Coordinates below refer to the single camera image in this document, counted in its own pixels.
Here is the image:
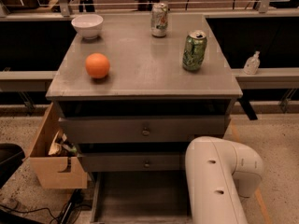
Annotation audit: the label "grey bottom drawer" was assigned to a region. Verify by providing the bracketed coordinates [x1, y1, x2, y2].
[91, 171, 192, 224]

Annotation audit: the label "grey drawer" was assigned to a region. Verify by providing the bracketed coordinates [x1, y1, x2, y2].
[78, 152, 185, 173]
[59, 116, 229, 144]
[91, 171, 192, 224]

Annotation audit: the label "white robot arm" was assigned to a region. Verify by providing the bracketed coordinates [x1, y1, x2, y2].
[185, 136, 263, 224]

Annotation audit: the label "grey drawer cabinet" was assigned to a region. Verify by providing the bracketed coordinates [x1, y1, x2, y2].
[45, 12, 243, 224]

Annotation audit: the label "grey top drawer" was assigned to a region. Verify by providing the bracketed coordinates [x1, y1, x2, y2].
[59, 116, 229, 144]

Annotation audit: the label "grey middle drawer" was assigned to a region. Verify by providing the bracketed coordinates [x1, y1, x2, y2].
[78, 152, 185, 173]

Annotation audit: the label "orange fruit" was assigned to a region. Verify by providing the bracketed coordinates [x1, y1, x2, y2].
[85, 53, 110, 78]

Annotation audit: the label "green soda can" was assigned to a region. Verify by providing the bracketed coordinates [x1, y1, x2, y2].
[182, 30, 207, 71]

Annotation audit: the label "white soda can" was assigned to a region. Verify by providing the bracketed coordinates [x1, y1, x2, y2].
[151, 3, 168, 37]

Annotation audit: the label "crumpled items in crate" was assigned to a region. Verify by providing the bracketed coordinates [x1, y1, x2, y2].
[48, 130, 77, 157]

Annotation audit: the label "white ceramic bowl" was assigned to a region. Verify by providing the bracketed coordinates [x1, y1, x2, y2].
[71, 14, 104, 39]

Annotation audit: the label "clear sanitizer bottle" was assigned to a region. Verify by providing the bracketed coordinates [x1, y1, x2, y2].
[243, 51, 260, 75]

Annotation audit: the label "wooden crate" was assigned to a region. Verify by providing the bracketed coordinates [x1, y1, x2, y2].
[28, 105, 88, 189]

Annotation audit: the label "black chair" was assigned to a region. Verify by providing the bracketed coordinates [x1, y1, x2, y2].
[0, 143, 25, 188]

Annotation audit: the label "black floor cables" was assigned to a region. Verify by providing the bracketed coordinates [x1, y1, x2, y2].
[0, 189, 93, 224]

